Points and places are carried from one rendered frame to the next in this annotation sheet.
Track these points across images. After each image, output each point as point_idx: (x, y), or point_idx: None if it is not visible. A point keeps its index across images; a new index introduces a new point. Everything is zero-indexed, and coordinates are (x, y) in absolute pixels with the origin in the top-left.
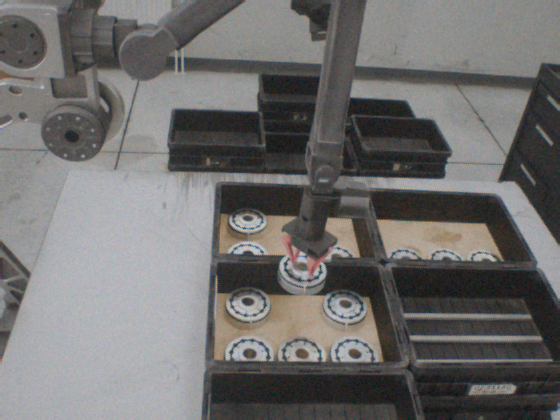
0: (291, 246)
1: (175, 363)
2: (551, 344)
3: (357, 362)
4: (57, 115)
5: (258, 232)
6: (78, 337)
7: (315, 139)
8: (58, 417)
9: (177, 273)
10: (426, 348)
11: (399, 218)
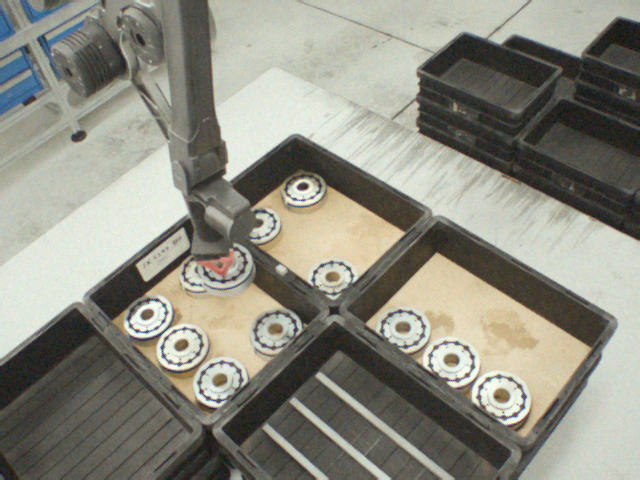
0: None
1: None
2: None
3: (173, 385)
4: (125, 16)
5: (299, 206)
6: (127, 223)
7: (169, 126)
8: (58, 276)
9: None
10: (309, 432)
11: (480, 276)
